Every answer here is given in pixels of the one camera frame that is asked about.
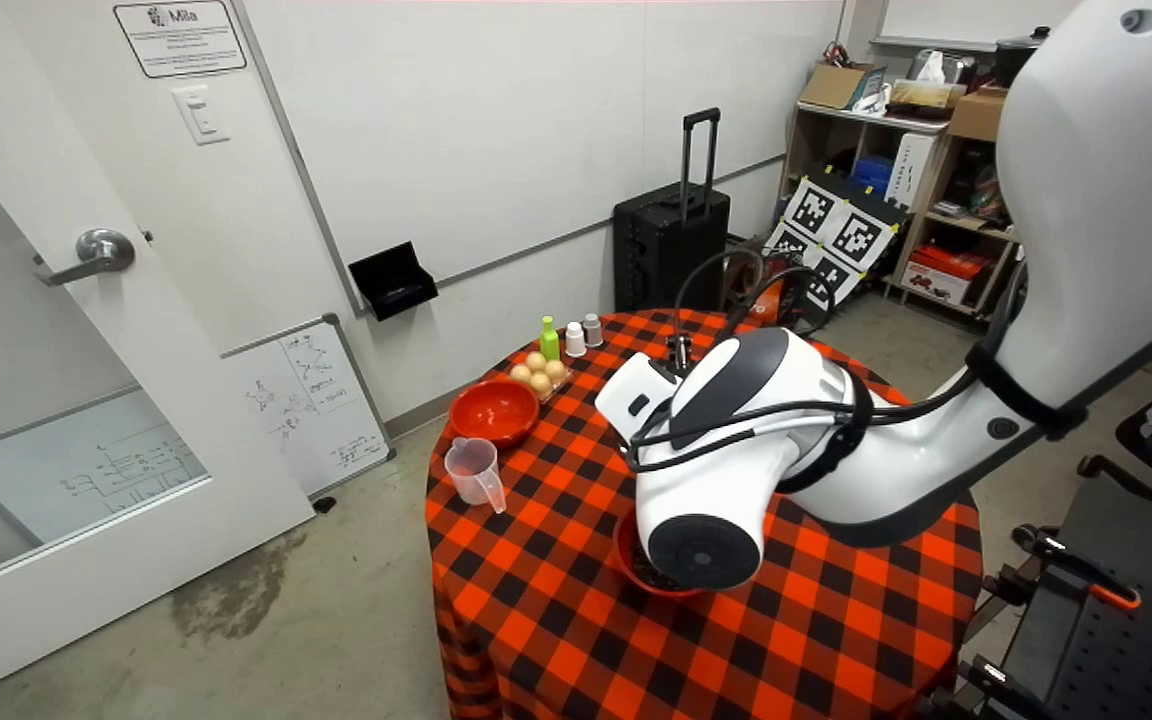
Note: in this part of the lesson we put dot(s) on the small whiteboard with drawings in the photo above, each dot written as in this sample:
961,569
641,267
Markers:
310,400

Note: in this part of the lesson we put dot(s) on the white light switch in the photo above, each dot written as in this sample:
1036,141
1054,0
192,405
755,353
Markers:
202,115

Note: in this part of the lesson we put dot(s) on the clear plastic measuring cup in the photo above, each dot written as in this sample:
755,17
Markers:
476,472

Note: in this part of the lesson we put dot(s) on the small clear bottle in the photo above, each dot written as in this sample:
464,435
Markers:
593,335

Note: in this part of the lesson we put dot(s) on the orange bowl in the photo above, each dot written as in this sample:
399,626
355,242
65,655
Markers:
495,410
628,566

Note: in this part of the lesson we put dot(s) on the black perforated breadboard table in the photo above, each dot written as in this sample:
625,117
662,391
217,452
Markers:
1111,655

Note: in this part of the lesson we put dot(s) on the black white tag calibration board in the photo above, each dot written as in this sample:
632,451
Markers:
838,232

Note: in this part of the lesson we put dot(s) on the small white bottle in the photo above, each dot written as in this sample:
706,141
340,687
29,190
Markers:
575,342

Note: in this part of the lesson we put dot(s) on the white paper sign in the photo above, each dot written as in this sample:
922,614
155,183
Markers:
183,36

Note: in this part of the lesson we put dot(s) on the red storage box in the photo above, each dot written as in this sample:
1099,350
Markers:
944,278

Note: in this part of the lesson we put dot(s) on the carton of eggs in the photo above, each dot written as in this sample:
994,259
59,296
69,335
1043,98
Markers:
539,378

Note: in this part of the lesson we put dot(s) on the black suitcase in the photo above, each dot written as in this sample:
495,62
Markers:
670,246

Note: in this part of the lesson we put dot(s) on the black wall tray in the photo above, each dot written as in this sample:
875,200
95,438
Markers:
393,281

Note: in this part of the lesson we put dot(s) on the orange black plaid tablecloth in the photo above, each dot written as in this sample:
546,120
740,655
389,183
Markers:
802,626

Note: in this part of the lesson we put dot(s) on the green plastic bottle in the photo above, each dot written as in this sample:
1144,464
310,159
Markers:
551,342

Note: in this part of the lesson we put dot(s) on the orange black equipment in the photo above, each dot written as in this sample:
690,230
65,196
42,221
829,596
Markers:
772,306

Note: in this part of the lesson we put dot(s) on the brown cardboard box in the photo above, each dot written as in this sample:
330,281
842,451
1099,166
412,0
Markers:
835,85
981,115

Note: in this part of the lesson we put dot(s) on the wooden storage shelf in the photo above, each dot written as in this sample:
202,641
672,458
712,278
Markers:
929,224

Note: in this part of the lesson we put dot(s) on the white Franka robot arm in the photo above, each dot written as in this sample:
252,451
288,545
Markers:
1111,200

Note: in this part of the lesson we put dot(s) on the large wall whiteboard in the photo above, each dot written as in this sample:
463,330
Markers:
977,23

